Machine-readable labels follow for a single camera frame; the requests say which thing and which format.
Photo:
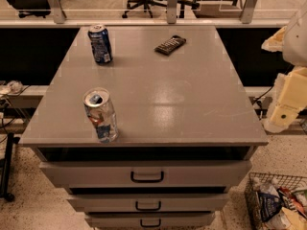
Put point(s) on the snack bags in basket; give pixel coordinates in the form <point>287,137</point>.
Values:
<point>281,208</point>

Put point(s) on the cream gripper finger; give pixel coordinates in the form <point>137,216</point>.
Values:
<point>275,42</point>
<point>289,99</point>

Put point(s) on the black office chair centre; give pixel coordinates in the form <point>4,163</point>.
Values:
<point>145,4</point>

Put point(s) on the grey drawer cabinet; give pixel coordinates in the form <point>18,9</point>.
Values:
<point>187,106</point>

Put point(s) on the grey drawer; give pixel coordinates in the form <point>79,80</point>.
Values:
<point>149,220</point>
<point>141,174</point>
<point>142,203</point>

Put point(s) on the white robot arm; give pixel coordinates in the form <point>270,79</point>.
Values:
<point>295,39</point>

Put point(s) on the middle grey drawer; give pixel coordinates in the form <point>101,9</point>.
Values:
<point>142,203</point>

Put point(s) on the silver open soda can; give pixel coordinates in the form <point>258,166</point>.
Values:
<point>100,111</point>

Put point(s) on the wire basket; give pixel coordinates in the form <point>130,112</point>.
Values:
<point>290,182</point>

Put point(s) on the blue pepsi can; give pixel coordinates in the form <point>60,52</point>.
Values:
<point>100,44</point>

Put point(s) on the clear plastic wrap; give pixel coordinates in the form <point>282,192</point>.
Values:
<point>13,87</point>

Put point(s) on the black stand leg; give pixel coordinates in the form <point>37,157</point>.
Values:
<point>5,166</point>

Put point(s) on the top grey drawer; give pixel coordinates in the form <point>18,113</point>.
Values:
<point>141,174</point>

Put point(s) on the bottom grey drawer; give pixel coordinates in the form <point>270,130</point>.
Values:
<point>149,220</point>

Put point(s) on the dark snack bar wrapper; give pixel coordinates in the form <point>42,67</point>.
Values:
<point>167,47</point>

